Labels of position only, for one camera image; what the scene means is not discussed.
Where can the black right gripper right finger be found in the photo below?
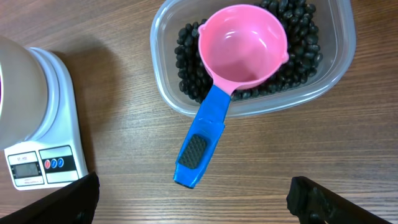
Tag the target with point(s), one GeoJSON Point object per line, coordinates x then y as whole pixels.
{"type": "Point", "coordinates": [315, 204]}

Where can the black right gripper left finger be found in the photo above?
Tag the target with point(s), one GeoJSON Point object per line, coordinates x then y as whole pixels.
{"type": "Point", "coordinates": [74, 203]}

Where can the pink scoop blue handle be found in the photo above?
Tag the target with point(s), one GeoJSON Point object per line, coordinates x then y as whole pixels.
{"type": "Point", "coordinates": [241, 46]}

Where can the white digital kitchen scale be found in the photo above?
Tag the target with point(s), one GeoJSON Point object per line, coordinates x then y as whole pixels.
{"type": "Point", "coordinates": [53, 155]}

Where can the white bowl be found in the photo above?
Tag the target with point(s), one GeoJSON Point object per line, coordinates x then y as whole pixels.
{"type": "Point", "coordinates": [23, 93]}

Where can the clear plastic bean container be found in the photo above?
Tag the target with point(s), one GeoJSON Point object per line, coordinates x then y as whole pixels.
{"type": "Point", "coordinates": [337, 40]}

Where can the black beans in container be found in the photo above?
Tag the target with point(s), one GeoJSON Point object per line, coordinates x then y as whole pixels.
{"type": "Point", "coordinates": [296, 17]}

